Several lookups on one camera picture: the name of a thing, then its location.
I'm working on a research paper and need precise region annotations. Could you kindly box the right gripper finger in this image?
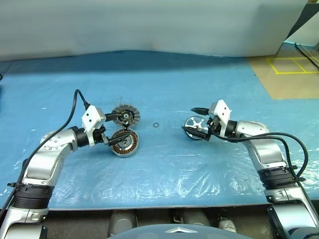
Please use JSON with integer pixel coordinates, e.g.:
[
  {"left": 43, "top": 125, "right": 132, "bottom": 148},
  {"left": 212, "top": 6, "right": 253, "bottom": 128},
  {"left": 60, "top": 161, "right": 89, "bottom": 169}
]
[
  {"left": 181, "top": 126, "right": 212, "bottom": 141},
  {"left": 190, "top": 107, "right": 210, "bottom": 116}
]

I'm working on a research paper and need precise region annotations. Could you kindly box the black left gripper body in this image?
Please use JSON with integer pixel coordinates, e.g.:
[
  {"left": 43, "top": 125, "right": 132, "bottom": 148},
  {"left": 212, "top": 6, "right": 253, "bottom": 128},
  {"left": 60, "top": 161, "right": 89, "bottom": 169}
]
[{"left": 95, "top": 125, "right": 111, "bottom": 146}]

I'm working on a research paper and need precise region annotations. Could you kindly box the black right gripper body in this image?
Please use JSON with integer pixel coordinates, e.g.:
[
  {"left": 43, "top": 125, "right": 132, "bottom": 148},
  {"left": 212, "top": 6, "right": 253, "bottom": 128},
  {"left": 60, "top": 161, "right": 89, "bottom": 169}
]
[{"left": 207, "top": 116, "right": 224, "bottom": 137}]

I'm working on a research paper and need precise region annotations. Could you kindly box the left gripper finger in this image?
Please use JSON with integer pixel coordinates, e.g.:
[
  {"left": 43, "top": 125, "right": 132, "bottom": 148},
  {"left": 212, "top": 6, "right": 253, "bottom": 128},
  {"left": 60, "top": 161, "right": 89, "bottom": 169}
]
[
  {"left": 104, "top": 113, "right": 123, "bottom": 122},
  {"left": 107, "top": 132, "right": 132, "bottom": 147}
]

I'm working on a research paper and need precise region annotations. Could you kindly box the silver spoked rotor cap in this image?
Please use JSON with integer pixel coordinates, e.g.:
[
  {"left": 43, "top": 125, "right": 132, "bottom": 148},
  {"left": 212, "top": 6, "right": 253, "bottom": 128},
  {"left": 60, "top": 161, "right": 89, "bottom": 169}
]
[{"left": 184, "top": 116, "right": 209, "bottom": 140}]

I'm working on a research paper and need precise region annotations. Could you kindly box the motor stator with copper windings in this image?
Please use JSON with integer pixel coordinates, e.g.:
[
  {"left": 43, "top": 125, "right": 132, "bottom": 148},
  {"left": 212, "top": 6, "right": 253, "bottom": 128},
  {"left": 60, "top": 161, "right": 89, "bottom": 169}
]
[{"left": 110, "top": 129, "right": 140, "bottom": 159}]

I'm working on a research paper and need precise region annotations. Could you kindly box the grey finned motor disc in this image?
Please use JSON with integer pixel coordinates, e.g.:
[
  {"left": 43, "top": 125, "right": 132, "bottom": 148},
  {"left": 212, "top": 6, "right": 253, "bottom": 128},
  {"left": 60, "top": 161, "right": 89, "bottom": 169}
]
[{"left": 111, "top": 104, "right": 141, "bottom": 128}]

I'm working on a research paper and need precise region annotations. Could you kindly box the blue plastic table cover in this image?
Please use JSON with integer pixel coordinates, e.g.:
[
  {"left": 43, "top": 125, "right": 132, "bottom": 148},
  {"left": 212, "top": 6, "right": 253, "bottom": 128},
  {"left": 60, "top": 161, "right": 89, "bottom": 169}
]
[{"left": 0, "top": 50, "right": 319, "bottom": 210}]

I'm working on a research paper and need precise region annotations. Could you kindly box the grey rounded shape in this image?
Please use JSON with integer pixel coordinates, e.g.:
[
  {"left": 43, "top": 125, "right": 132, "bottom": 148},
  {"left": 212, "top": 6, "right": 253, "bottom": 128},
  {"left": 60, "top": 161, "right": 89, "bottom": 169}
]
[
  {"left": 184, "top": 211, "right": 210, "bottom": 226},
  {"left": 109, "top": 210, "right": 137, "bottom": 236}
]

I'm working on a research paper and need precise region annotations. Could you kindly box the white rounded shape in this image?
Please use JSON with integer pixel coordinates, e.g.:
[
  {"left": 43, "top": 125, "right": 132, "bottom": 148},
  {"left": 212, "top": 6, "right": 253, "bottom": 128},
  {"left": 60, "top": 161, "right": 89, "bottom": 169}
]
[{"left": 219, "top": 216, "right": 236, "bottom": 234}]

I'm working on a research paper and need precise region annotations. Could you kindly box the white backdrop sheet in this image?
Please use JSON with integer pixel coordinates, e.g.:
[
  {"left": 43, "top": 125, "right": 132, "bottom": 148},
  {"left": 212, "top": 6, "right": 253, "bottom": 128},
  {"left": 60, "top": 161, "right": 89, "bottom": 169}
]
[{"left": 0, "top": 0, "right": 307, "bottom": 62}]

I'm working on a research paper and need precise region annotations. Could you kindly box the grey robot torso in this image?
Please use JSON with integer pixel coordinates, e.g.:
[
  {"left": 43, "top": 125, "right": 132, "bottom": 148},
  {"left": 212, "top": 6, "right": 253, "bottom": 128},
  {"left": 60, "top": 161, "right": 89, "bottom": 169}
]
[{"left": 107, "top": 223, "right": 257, "bottom": 239}]

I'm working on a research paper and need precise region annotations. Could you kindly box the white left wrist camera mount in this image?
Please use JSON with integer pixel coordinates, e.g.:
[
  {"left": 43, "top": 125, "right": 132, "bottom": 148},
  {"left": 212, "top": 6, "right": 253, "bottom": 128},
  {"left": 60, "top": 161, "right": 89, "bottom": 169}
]
[{"left": 81, "top": 105, "right": 107, "bottom": 147}]

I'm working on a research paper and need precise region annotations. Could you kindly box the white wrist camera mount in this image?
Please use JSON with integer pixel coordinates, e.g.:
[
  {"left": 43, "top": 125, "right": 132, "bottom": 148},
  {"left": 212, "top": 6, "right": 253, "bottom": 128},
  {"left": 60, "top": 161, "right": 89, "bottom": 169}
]
[
  {"left": 208, "top": 100, "right": 233, "bottom": 136},
  {"left": 81, "top": 105, "right": 107, "bottom": 147}
]

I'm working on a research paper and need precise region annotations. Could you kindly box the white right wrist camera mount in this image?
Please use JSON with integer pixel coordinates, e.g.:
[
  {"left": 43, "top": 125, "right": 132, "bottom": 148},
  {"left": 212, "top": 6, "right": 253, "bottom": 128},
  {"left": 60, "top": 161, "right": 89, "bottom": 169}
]
[{"left": 208, "top": 100, "right": 233, "bottom": 136}]

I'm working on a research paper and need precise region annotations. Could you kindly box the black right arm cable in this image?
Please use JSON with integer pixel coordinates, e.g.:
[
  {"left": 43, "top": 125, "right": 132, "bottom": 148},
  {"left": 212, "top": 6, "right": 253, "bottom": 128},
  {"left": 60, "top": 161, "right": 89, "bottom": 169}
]
[{"left": 210, "top": 131, "right": 316, "bottom": 212}]

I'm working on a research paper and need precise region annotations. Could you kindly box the black floor cable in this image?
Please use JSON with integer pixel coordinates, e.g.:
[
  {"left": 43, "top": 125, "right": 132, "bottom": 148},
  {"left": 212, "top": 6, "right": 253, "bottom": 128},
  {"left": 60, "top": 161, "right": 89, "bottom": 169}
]
[{"left": 295, "top": 42, "right": 319, "bottom": 70}]

